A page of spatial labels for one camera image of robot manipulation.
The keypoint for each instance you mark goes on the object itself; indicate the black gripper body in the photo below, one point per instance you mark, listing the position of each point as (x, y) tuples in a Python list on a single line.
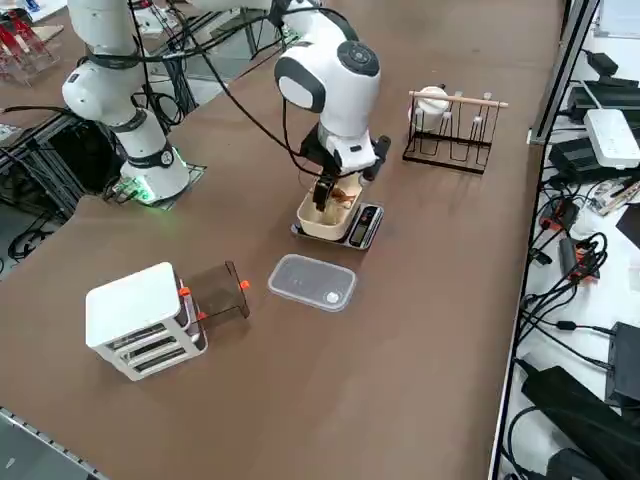
[(330, 162)]

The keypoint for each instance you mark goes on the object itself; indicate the brown chicken drumstick toy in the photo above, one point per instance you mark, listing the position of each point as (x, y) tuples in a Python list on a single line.
[(346, 197)]

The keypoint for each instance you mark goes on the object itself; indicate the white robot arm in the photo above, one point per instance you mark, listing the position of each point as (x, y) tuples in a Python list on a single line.
[(330, 90)]

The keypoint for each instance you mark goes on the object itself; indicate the black digital kitchen scale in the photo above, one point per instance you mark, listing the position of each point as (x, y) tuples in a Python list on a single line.
[(365, 220)]

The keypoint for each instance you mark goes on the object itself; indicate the white three-layer storage box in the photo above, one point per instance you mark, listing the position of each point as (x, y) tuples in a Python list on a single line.
[(132, 297)]

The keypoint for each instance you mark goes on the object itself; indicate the black box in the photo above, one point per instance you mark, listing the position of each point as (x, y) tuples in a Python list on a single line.
[(625, 365)]

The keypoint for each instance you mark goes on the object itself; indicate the cream plastic weighing tray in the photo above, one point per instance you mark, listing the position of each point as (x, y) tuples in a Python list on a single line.
[(320, 225)]

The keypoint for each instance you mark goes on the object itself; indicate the white smiley mug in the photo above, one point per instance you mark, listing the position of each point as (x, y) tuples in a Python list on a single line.
[(432, 102)]

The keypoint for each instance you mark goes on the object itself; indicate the clear plastic container lid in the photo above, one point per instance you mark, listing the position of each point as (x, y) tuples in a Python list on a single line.
[(312, 280)]

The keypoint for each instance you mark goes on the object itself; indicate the red and black plug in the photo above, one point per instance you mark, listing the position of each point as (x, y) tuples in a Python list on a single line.
[(560, 215)]

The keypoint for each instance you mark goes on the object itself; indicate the black power adapter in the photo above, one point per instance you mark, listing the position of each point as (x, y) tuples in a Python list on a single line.
[(575, 155)]

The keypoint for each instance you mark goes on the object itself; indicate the grey hub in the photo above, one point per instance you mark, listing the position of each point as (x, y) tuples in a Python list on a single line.
[(567, 255)]

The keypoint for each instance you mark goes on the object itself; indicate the flat black device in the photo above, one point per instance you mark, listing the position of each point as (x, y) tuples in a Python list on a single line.
[(600, 100)]

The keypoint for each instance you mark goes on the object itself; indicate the small black adapter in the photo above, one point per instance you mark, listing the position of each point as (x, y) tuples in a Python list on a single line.
[(602, 62)]

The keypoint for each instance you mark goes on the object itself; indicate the clear acrylic shelf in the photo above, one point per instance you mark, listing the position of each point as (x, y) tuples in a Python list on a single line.
[(25, 55)]

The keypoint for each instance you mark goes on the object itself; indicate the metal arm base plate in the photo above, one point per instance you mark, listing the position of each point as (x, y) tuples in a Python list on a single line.
[(196, 171)]

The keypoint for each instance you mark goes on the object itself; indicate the aluminium camera post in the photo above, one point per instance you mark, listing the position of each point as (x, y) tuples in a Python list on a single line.
[(561, 75)]

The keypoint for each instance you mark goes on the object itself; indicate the aluminium table rail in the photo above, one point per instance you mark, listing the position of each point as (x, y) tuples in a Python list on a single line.
[(30, 435)]

